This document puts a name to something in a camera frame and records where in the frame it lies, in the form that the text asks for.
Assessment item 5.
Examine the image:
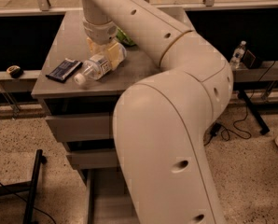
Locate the clear plastic bottle blue label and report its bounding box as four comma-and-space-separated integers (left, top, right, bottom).
74, 54, 114, 86

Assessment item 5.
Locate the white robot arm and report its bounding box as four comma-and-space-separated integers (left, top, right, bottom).
84, 0, 233, 224

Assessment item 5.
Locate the grey drawer cabinet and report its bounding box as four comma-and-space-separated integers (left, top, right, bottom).
31, 7, 196, 175

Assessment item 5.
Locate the grey top drawer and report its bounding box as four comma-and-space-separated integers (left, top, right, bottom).
46, 113, 112, 142

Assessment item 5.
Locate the grey middle drawer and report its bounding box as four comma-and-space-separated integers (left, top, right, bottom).
67, 149, 119, 170

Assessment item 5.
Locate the small water bottle on ledge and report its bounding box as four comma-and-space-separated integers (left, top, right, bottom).
229, 41, 246, 69

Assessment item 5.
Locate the grey open bottom drawer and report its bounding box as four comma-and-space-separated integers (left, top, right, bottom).
84, 167, 140, 224

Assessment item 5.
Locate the green chip bag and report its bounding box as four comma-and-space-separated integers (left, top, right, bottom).
117, 28, 135, 47

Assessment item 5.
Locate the dark blue snack packet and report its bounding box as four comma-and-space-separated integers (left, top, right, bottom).
46, 59, 82, 83

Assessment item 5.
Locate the yellow black tape measure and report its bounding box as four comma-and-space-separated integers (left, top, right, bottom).
7, 65, 23, 78

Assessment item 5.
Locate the black box on ledge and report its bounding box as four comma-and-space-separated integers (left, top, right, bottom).
243, 49, 262, 69

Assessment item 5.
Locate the black metal stand left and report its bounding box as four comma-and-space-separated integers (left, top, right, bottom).
0, 149, 47, 224

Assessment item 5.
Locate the black table leg right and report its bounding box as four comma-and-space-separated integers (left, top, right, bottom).
238, 90, 270, 135

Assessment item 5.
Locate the black power adapter with cable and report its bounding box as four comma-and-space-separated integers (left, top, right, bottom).
202, 60, 277, 147

